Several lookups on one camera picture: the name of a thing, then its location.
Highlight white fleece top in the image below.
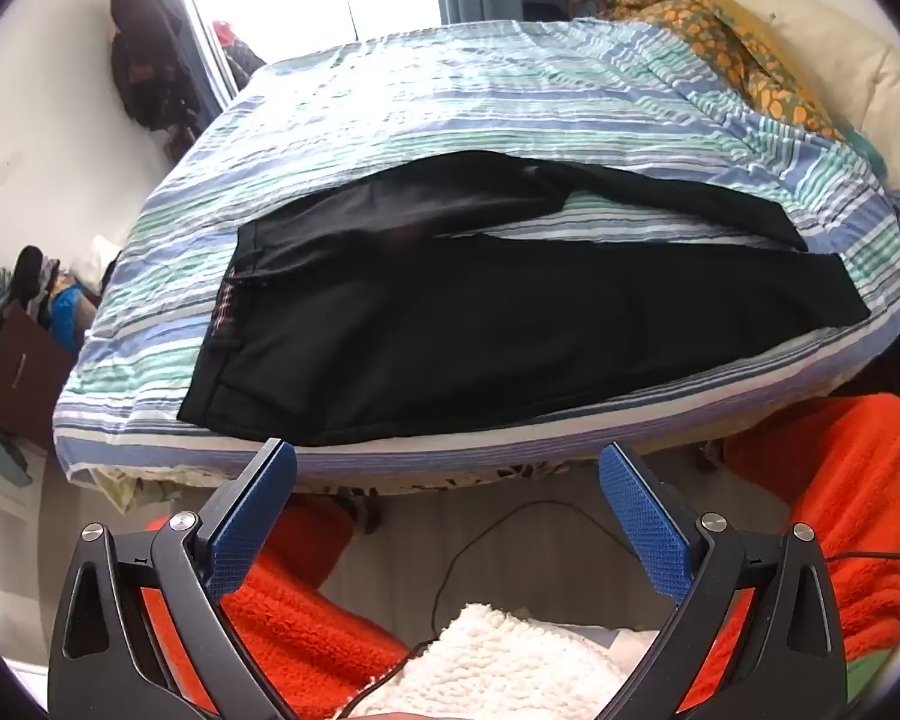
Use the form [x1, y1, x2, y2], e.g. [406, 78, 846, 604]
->
[352, 604, 631, 720]

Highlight black pants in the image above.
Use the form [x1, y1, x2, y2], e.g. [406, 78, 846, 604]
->
[178, 151, 872, 447]

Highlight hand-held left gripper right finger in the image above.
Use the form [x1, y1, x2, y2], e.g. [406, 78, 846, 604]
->
[598, 442, 848, 720]

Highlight pale yellow floral cloth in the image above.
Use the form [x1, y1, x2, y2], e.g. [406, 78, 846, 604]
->
[90, 461, 218, 515]

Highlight black cable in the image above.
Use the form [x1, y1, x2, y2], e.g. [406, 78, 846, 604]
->
[337, 501, 900, 720]

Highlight dark hanging clothes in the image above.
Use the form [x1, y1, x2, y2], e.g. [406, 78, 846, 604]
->
[105, 0, 211, 158]

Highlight orange patterned blanket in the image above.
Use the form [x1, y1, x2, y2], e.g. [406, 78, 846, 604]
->
[604, 0, 882, 166]

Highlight orange fleece trousers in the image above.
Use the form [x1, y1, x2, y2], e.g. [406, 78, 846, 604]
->
[146, 394, 900, 720]

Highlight striped bed sheet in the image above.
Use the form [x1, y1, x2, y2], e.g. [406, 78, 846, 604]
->
[51, 15, 900, 492]

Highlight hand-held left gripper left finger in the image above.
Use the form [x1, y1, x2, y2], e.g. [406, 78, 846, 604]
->
[48, 438, 301, 720]

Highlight blue bag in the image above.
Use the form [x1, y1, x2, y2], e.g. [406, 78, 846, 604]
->
[49, 286, 97, 355]

